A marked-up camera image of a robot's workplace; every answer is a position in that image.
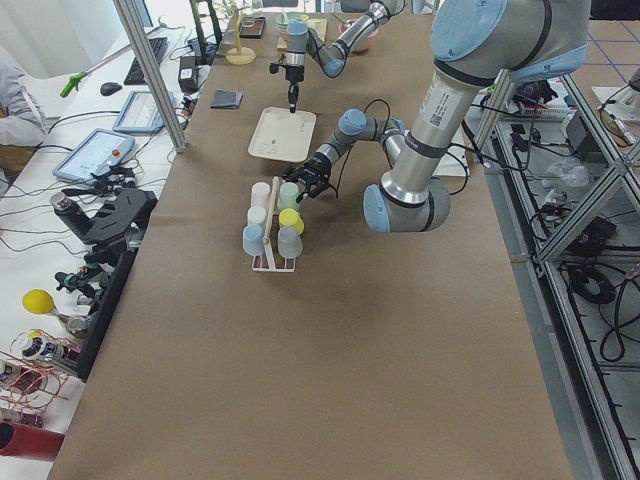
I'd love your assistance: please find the grey folded cloth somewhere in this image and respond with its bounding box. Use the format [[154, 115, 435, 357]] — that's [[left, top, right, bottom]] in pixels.
[[210, 89, 243, 109]]

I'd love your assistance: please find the wooden mug tree stand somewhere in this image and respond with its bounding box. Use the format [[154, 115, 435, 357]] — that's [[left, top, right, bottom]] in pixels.
[[225, 4, 256, 66]]

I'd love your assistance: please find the green bowl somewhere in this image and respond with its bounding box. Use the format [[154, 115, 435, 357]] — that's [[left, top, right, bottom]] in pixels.
[[276, 12, 309, 35]]

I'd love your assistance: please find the yellow cup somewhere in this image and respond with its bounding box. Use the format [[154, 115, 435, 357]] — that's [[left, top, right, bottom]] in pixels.
[[278, 208, 305, 235]]

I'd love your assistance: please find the yellow ball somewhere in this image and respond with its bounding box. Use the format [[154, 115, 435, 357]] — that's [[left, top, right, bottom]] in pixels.
[[22, 289, 55, 315]]

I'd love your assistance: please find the pink bowl with ice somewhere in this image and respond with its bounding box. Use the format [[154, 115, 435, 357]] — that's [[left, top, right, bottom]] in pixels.
[[350, 22, 378, 54]]

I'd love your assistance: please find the green cup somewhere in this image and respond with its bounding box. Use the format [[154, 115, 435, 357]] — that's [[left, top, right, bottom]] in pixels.
[[276, 182, 300, 211]]

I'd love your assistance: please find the wooden rack handle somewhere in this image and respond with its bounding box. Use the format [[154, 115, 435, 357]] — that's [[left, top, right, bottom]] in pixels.
[[263, 176, 281, 247]]

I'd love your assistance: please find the teach pendant tablet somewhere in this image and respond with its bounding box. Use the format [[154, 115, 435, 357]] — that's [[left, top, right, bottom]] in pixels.
[[52, 129, 135, 184], [112, 91, 164, 136]]

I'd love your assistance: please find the cream rabbit tray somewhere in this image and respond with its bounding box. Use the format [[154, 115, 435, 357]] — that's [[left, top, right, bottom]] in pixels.
[[248, 107, 316, 163]]

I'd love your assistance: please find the bamboo cutting board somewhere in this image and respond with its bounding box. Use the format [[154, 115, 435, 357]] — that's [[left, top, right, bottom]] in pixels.
[[276, 18, 328, 52]]

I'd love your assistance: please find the aluminium frame post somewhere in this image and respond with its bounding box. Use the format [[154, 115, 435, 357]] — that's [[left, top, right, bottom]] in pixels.
[[113, 0, 187, 153]]

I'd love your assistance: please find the cream cup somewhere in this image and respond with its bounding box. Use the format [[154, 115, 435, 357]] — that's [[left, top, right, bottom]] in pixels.
[[247, 205, 268, 227]]

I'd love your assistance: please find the black keyboard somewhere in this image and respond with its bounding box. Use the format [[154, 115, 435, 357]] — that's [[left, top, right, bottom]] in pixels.
[[122, 36, 170, 86]]

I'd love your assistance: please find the blue cup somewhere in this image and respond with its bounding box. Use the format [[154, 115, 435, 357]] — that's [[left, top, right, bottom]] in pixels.
[[242, 224, 264, 257]]

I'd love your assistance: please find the white wire cup rack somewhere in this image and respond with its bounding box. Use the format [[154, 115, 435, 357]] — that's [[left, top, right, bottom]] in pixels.
[[251, 252, 296, 273]]

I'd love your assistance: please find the black mouse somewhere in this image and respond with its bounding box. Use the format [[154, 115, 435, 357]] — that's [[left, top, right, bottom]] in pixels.
[[100, 82, 122, 97]]

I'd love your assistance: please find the grey cup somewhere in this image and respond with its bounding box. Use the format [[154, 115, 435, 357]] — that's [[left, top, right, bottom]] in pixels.
[[277, 226, 303, 260]]

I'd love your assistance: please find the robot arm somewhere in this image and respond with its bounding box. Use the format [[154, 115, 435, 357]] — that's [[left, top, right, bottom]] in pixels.
[[283, 1, 591, 233], [269, 1, 404, 113]]

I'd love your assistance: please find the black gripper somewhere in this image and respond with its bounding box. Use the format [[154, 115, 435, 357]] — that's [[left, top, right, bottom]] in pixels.
[[269, 58, 305, 113], [282, 155, 332, 203]]

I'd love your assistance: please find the black tray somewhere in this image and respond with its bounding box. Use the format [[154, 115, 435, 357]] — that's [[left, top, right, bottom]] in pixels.
[[239, 17, 266, 39]]

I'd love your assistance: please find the pink cup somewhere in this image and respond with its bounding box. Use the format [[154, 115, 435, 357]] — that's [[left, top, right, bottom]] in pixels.
[[251, 182, 271, 209]]

